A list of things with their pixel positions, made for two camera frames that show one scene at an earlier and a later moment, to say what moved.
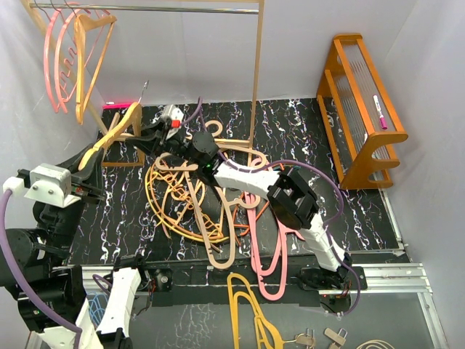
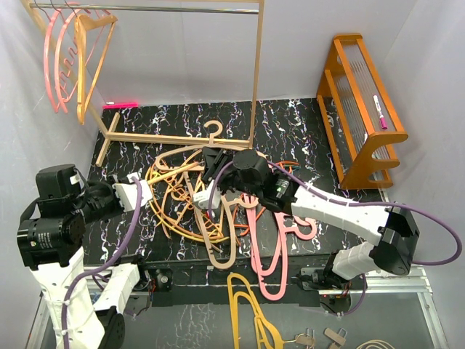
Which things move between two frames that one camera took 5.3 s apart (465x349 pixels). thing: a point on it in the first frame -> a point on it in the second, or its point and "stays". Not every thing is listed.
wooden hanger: [82, 25] stays
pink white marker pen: [381, 117] stays
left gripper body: [70, 198] -> [119, 188]
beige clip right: [340, 338] stays
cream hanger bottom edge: [381, 344] stays
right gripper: [149, 147] -> [213, 162]
